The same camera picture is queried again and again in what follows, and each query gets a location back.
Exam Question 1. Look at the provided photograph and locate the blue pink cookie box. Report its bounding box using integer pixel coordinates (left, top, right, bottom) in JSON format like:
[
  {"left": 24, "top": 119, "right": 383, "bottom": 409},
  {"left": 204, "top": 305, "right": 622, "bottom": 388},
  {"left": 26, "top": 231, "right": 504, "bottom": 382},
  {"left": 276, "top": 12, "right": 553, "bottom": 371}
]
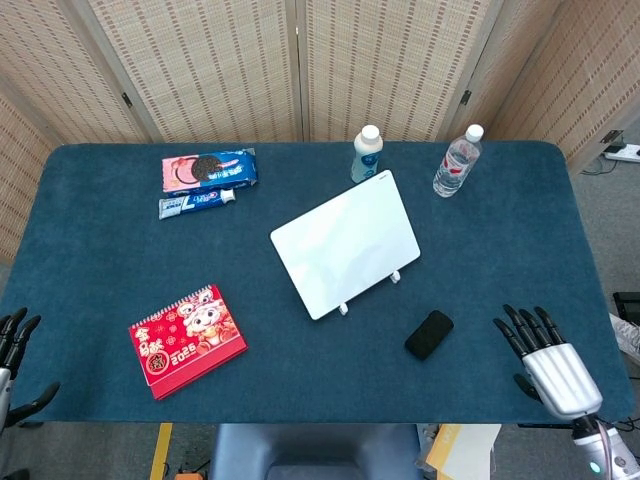
[{"left": 161, "top": 147, "right": 261, "bottom": 197}]

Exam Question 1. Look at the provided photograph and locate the white milk drink bottle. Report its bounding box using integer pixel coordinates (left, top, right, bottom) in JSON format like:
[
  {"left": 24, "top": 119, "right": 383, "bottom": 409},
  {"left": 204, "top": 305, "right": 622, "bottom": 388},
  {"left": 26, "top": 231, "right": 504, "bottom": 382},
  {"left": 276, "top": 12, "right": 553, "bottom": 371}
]
[{"left": 350, "top": 125, "right": 385, "bottom": 185}]

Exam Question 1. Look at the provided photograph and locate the blue white toothpaste tube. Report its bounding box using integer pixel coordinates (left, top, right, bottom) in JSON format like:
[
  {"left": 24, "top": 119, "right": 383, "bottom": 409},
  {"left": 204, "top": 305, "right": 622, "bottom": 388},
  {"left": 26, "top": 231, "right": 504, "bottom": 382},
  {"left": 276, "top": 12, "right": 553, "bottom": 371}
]
[{"left": 157, "top": 188, "right": 237, "bottom": 221}]

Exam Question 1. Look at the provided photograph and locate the yellow white cardboard sheet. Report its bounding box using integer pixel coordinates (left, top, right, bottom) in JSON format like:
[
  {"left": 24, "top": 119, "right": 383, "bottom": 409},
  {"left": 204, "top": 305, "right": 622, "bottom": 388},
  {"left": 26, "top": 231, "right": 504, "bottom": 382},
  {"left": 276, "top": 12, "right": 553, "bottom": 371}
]
[{"left": 424, "top": 423, "right": 503, "bottom": 480}]

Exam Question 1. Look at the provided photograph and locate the red 2026 desk calendar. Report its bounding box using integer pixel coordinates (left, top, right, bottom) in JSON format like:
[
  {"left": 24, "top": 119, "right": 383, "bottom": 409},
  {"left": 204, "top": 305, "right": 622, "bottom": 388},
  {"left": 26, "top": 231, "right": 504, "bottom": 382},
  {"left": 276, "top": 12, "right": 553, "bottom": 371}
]
[{"left": 128, "top": 284, "right": 249, "bottom": 402}]

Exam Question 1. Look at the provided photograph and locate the white board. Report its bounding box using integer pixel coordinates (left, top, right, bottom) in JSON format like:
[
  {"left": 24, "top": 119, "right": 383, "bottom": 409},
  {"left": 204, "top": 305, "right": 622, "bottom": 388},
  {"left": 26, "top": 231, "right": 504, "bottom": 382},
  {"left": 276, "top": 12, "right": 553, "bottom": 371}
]
[{"left": 269, "top": 169, "right": 422, "bottom": 322}]

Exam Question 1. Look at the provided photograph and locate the white power strip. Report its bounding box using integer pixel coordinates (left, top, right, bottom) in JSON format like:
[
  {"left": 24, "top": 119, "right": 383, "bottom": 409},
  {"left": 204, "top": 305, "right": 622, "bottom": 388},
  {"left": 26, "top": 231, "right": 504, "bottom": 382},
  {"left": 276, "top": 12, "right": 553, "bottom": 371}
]
[{"left": 603, "top": 143, "right": 640, "bottom": 163}]

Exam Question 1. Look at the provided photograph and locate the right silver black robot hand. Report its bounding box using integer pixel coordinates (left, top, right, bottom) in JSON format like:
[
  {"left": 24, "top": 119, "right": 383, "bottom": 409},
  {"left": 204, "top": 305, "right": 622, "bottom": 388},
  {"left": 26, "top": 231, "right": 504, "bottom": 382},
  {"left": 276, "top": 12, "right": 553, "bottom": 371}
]
[{"left": 492, "top": 303, "right": 604, "bottom": 419}]

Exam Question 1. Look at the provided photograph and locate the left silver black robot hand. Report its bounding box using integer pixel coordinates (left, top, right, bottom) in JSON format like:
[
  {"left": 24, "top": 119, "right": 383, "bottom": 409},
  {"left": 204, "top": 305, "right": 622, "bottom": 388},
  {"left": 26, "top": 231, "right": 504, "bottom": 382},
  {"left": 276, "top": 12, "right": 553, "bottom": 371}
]
[{"left": 0, "top": 306, "right": 62, "bottom": 432}]

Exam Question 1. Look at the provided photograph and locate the black small case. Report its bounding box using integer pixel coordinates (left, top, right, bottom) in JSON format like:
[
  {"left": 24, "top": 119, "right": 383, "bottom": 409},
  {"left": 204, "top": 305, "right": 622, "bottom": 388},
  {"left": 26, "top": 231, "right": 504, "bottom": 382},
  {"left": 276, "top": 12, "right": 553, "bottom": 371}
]
[{"left": 403, "top": 309, "right": 456, "bottom": 362}]

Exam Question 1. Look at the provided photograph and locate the yellow floor tape strip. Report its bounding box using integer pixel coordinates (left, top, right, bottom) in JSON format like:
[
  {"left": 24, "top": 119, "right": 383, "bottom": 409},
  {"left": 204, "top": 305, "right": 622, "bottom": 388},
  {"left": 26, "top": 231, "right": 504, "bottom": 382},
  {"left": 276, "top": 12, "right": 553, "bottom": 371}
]
[{"left": 148, "top": 423, "right": 174, "bottom": 480}]

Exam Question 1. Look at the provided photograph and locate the black box on floor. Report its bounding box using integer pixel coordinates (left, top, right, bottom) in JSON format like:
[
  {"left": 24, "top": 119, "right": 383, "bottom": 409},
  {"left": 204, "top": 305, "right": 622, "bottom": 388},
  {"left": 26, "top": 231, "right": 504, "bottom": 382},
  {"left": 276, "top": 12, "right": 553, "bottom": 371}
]
[{"left": 613, "top": 291, "right": 640, "bottom": 317}]

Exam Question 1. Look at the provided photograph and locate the woven folding screen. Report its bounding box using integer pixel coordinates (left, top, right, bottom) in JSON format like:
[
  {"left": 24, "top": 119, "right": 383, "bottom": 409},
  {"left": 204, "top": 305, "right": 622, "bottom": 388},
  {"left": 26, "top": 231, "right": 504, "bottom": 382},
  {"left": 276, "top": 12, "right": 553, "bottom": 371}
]
[{"left": 0, "top": 0, "right": 640, "bottom": 264}]

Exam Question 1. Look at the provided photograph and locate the blue table cloth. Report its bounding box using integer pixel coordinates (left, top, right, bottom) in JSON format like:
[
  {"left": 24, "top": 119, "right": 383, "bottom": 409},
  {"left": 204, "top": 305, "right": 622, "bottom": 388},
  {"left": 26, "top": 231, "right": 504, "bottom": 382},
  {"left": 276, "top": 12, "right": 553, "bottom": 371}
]
[{"left": 0, "top": 142, "right": 636, "bottom": 425}]

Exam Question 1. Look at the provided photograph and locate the clear water bottle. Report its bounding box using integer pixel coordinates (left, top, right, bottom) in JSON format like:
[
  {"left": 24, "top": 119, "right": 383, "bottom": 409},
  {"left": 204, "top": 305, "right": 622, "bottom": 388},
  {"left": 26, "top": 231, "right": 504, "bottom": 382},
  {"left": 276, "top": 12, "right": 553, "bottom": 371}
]
[{"left": 432, "top": 124, "right": 485, "bottom": 199}]

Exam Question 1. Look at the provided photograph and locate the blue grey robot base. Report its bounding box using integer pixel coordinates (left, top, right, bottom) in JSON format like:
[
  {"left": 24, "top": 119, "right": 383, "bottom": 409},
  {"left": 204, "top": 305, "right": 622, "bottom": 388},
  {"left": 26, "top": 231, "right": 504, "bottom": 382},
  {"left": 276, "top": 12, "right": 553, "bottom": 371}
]
[{"left": 208, "top": 423, "right": 422, "bottom": 480}]

